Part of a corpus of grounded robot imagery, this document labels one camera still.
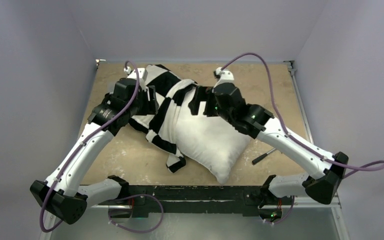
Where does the black white checkered pillowcase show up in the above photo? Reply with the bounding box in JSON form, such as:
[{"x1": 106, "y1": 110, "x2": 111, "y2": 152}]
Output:
[{"x1": 129, "y1": 64, "x2": 197, "y2": 173}]

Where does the white pillow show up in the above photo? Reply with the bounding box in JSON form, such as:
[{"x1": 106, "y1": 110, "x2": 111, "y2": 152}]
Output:
[{"x1": 174, "y1": 88, "x2": 251, "y2": 185}]

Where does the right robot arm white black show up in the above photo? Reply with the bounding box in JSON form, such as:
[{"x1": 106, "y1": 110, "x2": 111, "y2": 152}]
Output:
[{"x1": 188, "y1": 83, "x2": 349, "y2": 205}]

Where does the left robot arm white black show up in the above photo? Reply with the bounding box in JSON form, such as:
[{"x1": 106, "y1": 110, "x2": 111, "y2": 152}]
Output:
[{"x1": 30, "y1": 76, "x2": 157, "y2": 232}]

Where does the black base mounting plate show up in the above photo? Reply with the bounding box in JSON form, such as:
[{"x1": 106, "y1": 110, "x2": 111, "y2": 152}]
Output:
[{"x1": 97, "y1": 184, "x2": 294, "y2": 220}]

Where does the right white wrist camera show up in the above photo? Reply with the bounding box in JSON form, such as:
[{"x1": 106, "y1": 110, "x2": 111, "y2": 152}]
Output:
[{"x1": 213, "y1": 67, "x2": 235, "y2": 88}]

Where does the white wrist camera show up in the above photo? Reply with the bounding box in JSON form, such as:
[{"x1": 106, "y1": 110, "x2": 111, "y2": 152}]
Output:
[
  {"x1": 123, "y1": 66, "x2": 148, "y2": 89},
  {"x1": 213, "y1": 67, "x2": 235, "y2": 88}
]

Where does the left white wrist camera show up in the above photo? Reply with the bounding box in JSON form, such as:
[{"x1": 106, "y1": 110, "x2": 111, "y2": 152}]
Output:
[{"x1": 123, "y1": 66, "x2": 148, "y2": 89}]

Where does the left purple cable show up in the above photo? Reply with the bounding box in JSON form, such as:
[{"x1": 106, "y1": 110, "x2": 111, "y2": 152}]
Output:
[{"x1": 39, "y1": 60, "x2": 141, "y2": 233}]

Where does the black handled hammer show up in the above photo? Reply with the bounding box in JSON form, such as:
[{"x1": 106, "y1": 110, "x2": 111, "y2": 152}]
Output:
[{"x1": 251, "y1": 148, "x2": 277, "y2": 166}]

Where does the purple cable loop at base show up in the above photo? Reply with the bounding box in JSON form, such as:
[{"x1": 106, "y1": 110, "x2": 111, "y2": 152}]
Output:
[{"x1": 107, "y1": 194, "x2": 165, "y2": 235}]

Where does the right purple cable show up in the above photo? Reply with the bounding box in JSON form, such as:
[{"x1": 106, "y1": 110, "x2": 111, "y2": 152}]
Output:
[{"x1": 221, "y1": 52, "x2": 384, "y2": 180}]

